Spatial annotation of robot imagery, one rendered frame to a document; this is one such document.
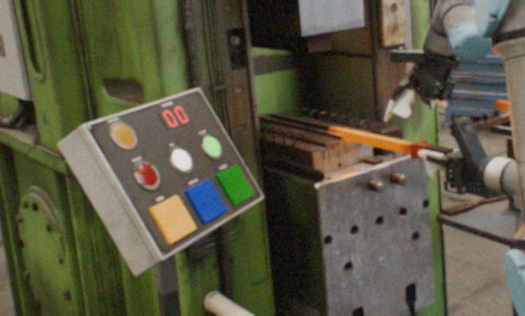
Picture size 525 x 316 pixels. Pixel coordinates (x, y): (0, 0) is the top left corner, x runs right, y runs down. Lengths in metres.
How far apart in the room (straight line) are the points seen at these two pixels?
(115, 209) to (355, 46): 1.05
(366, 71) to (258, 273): 0.66
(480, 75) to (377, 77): 3.71
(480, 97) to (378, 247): 3.96
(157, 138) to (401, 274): 0.88
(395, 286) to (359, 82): 0.60
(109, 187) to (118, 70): 0.79
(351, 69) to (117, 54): 0.67
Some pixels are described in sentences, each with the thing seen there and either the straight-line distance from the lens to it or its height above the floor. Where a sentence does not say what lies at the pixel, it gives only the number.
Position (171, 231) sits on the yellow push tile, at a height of 0.99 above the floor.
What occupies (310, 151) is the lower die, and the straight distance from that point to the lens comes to 1.89.
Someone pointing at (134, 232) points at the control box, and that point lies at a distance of 1.41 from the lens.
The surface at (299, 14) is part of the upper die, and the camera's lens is 1.82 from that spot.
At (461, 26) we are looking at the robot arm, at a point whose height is 1.30.
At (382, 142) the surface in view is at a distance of 1.83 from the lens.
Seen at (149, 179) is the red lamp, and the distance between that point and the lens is 1.44.
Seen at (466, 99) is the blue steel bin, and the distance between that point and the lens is 5.97.
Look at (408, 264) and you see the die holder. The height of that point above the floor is 0.61.
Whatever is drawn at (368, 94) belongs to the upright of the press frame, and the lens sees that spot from 2.22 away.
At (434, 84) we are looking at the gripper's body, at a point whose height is 1.17.
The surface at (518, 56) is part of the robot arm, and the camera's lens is 1.10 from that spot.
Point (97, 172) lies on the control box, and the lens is 1.42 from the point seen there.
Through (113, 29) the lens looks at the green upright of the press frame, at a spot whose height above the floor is 1.30.
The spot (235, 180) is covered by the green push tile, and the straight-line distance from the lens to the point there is 1.58.
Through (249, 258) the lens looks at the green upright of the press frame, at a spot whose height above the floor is 0.69.
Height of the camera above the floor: 1.48
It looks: 13 degrees down
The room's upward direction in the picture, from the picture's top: 5 degrees counter-clockwise
